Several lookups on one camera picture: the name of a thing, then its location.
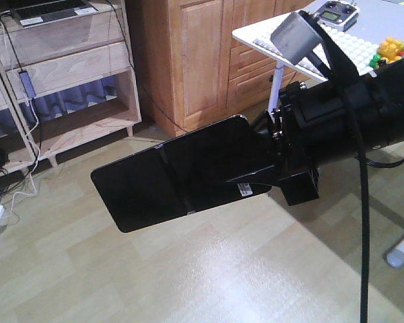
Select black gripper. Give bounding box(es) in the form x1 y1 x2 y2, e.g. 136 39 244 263
222 81 354 205

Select black foldable phone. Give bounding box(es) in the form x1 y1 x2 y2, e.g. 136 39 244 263
90 115 271 233

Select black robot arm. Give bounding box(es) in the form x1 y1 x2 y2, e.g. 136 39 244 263
229 59 404 205

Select wooden desk shelf unit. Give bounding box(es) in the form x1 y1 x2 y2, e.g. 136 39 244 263
0 1 141 176

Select wooden cabinet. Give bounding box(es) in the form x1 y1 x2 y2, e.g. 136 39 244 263
125 0 306 137

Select white building baseplate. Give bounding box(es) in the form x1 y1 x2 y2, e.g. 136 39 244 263
252 23 383 78

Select white remote controller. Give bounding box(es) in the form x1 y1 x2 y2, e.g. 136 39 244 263
315 1 360 32

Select colourful toy bricks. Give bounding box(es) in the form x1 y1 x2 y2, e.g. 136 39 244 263
369 37 404 69

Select white table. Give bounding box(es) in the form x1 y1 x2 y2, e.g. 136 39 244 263
232 0 404 268

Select grey usb hub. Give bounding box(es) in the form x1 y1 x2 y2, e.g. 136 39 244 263
18 71 36 99

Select silver laptop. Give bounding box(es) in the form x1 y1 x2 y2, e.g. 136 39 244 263
9 0 98 27

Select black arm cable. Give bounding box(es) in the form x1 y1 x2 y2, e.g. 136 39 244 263
299 9 404 323

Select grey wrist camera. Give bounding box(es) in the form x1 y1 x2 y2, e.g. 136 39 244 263
270 11 323 65

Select black laptop cable right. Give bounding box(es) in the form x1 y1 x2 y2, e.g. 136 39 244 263
0 13 43 176

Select white laptop cable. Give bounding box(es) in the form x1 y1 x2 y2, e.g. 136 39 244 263
0 97 41 223

